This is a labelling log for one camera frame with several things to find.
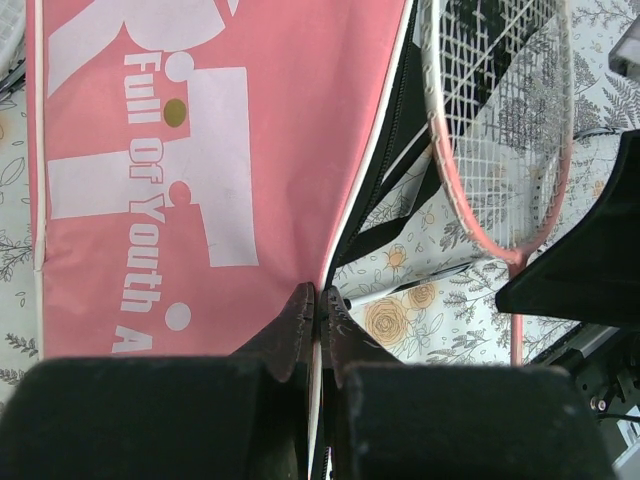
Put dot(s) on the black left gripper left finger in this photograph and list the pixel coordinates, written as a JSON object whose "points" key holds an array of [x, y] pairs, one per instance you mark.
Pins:
{"points": [[241, 416]]}

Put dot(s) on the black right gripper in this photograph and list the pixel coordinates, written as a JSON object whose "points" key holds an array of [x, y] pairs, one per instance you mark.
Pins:
{"points": [[592, 275]]}

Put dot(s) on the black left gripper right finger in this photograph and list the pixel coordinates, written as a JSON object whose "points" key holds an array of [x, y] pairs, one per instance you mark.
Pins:
{"points": [[388, 420]]}

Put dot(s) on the pink white racket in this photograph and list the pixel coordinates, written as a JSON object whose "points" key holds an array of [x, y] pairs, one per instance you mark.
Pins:
{"points": [[499, 93]]}

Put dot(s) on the pink racket cover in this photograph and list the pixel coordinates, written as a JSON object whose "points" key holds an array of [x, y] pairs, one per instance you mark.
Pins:
{"points": [[193, 162]]}

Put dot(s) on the pink frame badminton racket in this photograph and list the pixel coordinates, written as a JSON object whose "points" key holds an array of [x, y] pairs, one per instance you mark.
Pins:
{"points": [[13, 24]]}

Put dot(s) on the floral patterned table mat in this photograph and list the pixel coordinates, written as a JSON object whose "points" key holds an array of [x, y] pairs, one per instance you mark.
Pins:
{"points": [[453, 321]]}

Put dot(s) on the black racket cover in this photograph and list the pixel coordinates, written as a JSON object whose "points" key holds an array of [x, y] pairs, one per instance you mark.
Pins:
{"points": [[404, 138]]}

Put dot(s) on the white frame racket black handle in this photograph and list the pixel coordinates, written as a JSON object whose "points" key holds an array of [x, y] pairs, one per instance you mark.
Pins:
{"points": [[432, 246]]}

